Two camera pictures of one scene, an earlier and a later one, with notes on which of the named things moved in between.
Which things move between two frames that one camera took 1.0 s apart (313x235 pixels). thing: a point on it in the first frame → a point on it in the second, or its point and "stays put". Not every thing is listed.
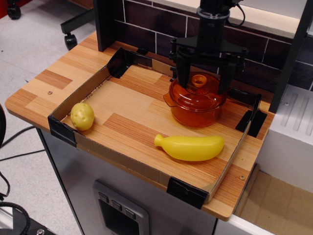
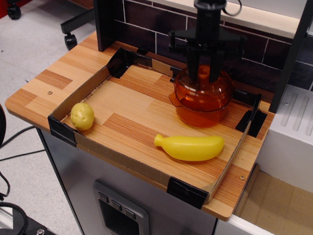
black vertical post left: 105,13 stays put
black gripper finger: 227,75 → 217,55
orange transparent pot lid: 202,95 stays put
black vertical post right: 292,56 stays put
